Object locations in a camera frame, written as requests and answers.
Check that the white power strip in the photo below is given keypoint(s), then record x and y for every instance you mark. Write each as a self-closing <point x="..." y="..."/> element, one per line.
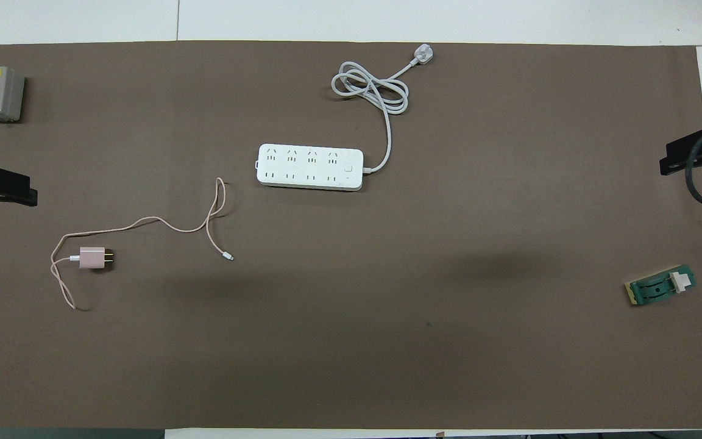
<point x="311" y="167"/>

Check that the brown table mat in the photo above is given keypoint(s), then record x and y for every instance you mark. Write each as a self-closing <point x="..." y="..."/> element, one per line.
<point x="351" y="366"/>

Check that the pink charger adapter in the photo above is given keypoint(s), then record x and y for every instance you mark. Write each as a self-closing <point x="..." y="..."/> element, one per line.
<point x="92" y="258"/>

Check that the green knife switch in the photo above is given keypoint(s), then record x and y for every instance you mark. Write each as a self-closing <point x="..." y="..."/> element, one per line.
<point x="655" y="289"/>

